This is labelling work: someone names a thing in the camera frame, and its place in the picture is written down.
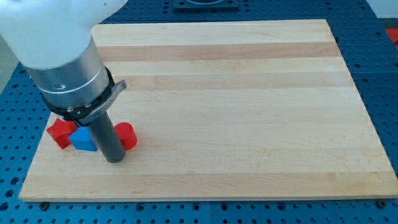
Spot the red object at right edge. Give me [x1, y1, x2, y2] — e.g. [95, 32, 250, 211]
[386, 29, 398, 48]

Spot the red cylinder block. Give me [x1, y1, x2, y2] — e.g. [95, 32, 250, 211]
[114, 123, 138, 151]

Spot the light wooden board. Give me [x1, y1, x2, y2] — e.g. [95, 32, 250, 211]
[19, 19, 397, 202]

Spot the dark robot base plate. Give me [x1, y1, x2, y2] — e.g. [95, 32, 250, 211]
[172, 0, 239, 11]

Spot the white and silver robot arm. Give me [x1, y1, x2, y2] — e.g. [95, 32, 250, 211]
[1, 0, 127, 163]

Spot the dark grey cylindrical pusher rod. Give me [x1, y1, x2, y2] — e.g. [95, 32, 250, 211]
[88, 112, 126, 163]

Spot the red star block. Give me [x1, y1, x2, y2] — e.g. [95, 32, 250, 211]
[46, 118, 78, 149]

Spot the blue block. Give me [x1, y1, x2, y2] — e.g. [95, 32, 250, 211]
[68, 127, 97, 151]

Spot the black clamp ring with lever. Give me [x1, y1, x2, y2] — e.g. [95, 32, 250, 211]
[42, 67, 127, 126]

